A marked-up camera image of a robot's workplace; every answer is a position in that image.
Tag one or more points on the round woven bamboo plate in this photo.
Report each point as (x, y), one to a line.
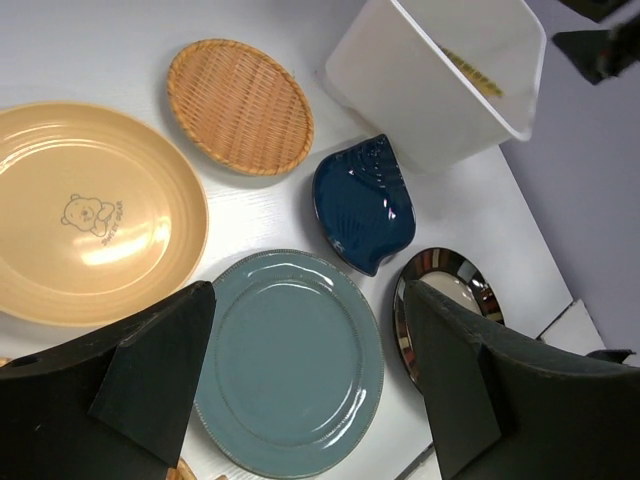
(240, 107)

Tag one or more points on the dark blue leaf-shaped dish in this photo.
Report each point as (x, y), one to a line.
(363, 205)

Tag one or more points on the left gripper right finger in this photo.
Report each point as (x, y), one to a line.
(501, 405)

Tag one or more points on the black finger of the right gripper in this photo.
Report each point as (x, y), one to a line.
(599, 55)

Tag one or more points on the black striped-rim round plate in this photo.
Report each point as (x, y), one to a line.
(453, 275)

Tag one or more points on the teal round ceramic plate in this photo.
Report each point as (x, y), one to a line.
(294, 369)

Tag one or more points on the white plastic bin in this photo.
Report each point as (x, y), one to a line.
(388, 67)

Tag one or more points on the yellow round plastic plate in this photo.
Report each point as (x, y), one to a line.
(101, 215)

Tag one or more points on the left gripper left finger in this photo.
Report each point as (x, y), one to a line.
(111, 404)

